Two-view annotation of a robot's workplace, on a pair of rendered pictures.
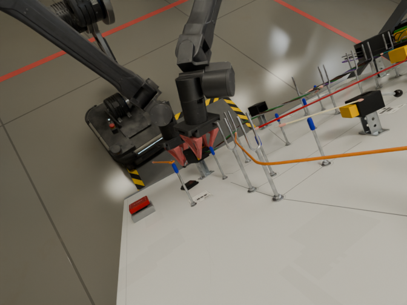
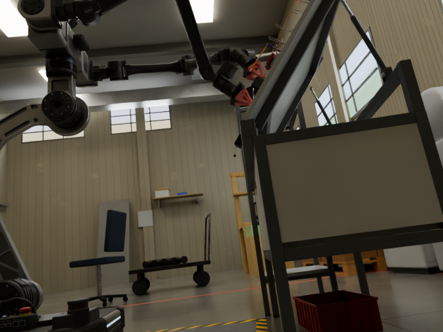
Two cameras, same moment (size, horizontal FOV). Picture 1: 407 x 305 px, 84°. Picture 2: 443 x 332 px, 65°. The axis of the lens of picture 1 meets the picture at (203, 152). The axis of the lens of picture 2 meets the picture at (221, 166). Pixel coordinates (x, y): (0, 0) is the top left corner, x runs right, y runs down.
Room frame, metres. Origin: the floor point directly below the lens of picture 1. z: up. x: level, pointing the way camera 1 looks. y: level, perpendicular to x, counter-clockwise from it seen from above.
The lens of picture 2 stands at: (-0.35, 1.30, 0.40)
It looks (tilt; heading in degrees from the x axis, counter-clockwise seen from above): 14 degrees up; 306
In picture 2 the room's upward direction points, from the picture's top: 7 degrees counter-clockwise
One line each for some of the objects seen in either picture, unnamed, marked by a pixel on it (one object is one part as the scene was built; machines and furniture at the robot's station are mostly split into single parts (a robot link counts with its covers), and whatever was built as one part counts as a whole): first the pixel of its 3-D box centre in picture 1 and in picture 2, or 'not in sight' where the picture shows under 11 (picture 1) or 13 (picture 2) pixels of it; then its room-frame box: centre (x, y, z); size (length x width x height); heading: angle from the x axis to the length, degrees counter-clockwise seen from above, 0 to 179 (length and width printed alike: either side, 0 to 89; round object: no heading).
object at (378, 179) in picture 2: not in sight; (321, 202); (0.29, -0.39, 0.60); 1.17 x 0.58 x 0.40; 122
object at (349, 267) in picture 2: not in sight; (350, 251); (1.26, -3.74, 0.25); 1.42 x 1.05 x 0.49; 130
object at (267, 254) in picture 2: not in sight; (327, 243); (0.29, -0.39, 0.40); 1.18 x 0.60 x 0.80; 122
